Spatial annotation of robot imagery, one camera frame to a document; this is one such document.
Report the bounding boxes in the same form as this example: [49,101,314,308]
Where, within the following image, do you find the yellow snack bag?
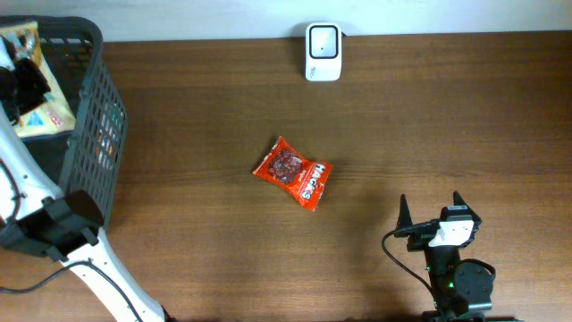
[1,21,76,139]

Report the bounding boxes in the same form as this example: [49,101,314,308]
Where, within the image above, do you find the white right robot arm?
[392,191,496,321]

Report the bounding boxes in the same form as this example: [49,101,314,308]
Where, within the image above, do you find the grey plastic mesh basket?
[1,15,128,226]

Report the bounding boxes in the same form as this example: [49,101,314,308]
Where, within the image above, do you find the white barcode scanner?
[305,22,342,81]

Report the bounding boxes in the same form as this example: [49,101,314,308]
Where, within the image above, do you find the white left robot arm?
[1,19,169,321]

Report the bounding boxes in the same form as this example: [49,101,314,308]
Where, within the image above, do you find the red Hacks candy bag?
[252,137,332,211]

